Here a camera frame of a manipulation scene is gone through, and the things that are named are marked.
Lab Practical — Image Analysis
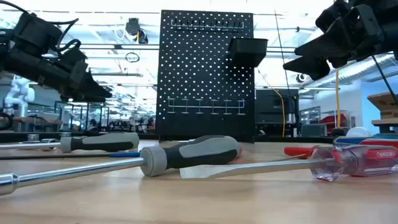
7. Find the black metal pegboard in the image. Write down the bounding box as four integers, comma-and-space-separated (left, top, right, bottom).
155, 9, 256, 144

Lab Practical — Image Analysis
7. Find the black taut cable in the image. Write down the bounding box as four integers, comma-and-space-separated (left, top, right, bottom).
371, 55, 398, 105

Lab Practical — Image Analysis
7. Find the brown cardboard box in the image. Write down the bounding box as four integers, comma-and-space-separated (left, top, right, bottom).
366, 91, 398, 119

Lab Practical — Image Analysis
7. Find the wooden side table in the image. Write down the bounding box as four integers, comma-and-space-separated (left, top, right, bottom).
371, 118, 398, 134

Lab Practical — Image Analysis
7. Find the thin yellow cable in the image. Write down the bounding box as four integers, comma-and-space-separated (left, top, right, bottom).
257, 68, 286, 138

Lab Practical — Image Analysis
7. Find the grey equipment box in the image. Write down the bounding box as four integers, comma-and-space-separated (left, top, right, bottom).
300, 123, 328, 138

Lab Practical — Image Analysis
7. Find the black background cabinet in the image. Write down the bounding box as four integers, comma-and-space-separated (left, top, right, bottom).
254, 88, 300, 138

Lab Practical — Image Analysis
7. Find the small red clear Husky screwdriver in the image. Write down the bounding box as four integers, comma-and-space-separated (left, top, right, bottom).
179, 144, 398, 182

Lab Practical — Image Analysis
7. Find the blue T-handle hex key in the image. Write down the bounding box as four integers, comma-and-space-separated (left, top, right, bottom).
0, 151, 141, 161

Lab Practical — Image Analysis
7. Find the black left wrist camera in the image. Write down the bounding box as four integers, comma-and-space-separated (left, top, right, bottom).
12, 11, 63, 57

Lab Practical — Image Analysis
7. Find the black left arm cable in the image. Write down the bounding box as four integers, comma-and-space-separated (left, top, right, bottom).
0, 0, 81, 54

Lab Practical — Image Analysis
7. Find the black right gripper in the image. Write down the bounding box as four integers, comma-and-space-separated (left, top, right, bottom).
282, 0, 398, 81

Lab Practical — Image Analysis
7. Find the black round floor base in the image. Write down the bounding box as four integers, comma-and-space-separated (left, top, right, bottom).
330, 126, 348, 137

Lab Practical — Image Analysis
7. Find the grey black nut driver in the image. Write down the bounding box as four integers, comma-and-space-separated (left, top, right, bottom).
0, 132, 141, 154
0, 134, 241, 197

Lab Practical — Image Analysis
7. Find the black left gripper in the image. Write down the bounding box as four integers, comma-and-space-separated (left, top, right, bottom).
0, 48, 113, 103

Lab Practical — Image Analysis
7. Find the black looped cable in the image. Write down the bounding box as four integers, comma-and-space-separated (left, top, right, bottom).
0, 111, 15, 131

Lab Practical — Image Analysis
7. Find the black ceiling cable reel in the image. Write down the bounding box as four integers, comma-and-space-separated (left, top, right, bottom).
125, 17, 149, 45

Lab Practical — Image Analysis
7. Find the chrome screwdriver holder rail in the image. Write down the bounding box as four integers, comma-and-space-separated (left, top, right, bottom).
166, 97, 247, 115

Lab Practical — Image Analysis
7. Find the background wooden workbench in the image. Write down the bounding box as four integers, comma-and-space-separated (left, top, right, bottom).
0, 115, 63, 133

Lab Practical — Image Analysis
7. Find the black plastic pegboard bin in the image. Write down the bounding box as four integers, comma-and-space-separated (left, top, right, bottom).
228, 37, 269, 68

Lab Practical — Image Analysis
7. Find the red storage bin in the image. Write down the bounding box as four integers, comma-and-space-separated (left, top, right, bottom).
319, 113, 348, 128

